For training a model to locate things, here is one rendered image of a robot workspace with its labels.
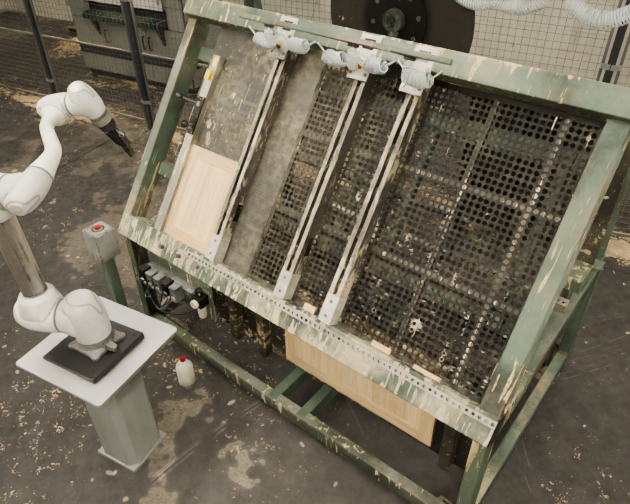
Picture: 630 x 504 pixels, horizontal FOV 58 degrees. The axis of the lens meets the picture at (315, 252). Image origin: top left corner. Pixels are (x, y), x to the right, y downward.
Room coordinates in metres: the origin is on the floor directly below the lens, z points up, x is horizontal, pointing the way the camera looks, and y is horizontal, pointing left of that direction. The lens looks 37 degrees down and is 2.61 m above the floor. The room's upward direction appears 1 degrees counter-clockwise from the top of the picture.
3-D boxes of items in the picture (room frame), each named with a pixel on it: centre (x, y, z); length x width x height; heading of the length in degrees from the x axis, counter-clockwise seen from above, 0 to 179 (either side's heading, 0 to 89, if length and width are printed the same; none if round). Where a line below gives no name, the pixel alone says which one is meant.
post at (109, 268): (2.45, 1.13, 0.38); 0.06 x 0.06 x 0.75; 51
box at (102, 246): (2.45, 1.13, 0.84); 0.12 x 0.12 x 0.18; 51
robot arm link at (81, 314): (1.79, 0.99, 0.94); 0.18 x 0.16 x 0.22; 81
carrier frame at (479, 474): (2.45, -0.21, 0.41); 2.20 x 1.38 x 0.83; 51
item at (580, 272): (2.14, -0.93, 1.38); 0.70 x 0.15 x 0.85; 51
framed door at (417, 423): (1.87, -0.19, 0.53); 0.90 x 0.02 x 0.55; 51
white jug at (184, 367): (2.21, 0.76, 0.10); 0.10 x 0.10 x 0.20
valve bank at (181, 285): (2.22, 0.75, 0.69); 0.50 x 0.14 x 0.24; 51
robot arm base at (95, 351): (1.77, 0.96, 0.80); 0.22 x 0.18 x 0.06; 58
